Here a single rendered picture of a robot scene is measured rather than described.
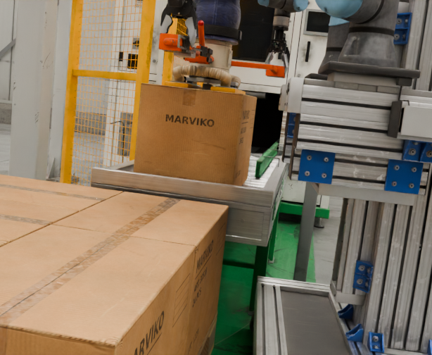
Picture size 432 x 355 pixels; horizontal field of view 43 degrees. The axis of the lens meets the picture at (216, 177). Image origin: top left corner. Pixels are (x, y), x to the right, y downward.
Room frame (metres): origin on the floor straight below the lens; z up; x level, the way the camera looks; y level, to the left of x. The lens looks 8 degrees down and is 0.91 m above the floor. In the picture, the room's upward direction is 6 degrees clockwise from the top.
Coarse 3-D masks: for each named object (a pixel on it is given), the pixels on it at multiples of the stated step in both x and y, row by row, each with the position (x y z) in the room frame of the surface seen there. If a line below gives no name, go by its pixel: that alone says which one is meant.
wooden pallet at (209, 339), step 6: (216, 312) 1.92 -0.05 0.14; (216, 318) 1.92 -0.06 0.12; (210, 330) 1.80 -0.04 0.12; (210, 336) 1.82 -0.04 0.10; (204, 342) 1.68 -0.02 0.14; (210, 342) 1.84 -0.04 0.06; (204, 348) 1.80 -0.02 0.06; (210, 348) 1.85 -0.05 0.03; (198, 354) 1.58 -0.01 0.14; (204, 354) 1.80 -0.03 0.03
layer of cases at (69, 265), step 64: (0, 192) 1.74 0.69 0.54; (64, 192) 1.85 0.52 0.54; (128, 192) 1.98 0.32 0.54; (0, 256) 1.10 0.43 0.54; (64, 256) 1.14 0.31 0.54; (128, 256) 1.19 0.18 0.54; (192, 256) 1.31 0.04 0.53; (0, 320) 0.79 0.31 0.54; (64, 320) 0.82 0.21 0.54; (128, 320) 0.85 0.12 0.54; (192, 320) 1.41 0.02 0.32
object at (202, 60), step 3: (210, 51) 2.10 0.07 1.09; (207, 54) 2.08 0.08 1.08; (210, 54) 2.15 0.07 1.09; (198, 57) 2.08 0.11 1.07; (201, 57) 2.08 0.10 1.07; (204, 57) 2.07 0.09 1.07; (207, 57) 2.08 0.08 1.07; (186, 60) 2.08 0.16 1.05; (189, 60) 2.08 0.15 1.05; (192, 60) 2.08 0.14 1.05; (195, 60) 2.08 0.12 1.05; (198, 60) 2.08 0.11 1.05; (201, 60) 2.07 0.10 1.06; (204, 60) 2.07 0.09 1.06; (207, 60) 2.08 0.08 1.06; (210, 60) 2.12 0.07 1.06; (204, 63) 2.15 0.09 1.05; (207, 63) 2.15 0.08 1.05
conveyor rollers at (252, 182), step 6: (252, 156) 3.91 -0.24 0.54; (258, 156) 3.91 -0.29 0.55; (276, 156) 4.07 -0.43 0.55; (252, 162) 3.47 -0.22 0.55; (276, 162) 3.63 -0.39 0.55; (252, 168) 3.11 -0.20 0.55; (270, 168) 3.26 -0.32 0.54; (252, 174) 2.92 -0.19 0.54; (264, 174) 2.92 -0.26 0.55; (270, 174) 2.99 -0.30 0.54; (246, 180) 2.65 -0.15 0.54; (252, 180) 2.65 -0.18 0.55; (258, 180) 2.65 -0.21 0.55; (264, 180) 2.72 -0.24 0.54; (246, 186) 2.47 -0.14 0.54; (252, 186) 2.47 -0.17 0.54; (258, 186) 2.47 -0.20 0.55
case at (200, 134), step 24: (144, 96) 2.11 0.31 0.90; (168, 96) 2.10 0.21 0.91; (192, 96) 2.09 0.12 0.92; (216, 96) 2.07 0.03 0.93; (240, 96) 2.06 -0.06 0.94; (144, 120) 2.11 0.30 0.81; (168, 120) 2.10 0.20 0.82; (192, 120) 2.09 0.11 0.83; (216, 120) 2.07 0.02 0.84; (240, 120) 2.06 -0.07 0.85; (144, 144) 2.11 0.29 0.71; (168, 144) 2.10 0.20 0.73; (192, 144) 2.08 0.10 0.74; (216, 144) 2.07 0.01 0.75; (240, 144) 2.14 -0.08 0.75; (144, 168) 2.11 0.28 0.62; (168, 168) 2.10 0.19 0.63; (192, 168) 2.08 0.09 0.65; (216, 168) 2.07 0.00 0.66; (240, 168) 2.25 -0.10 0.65
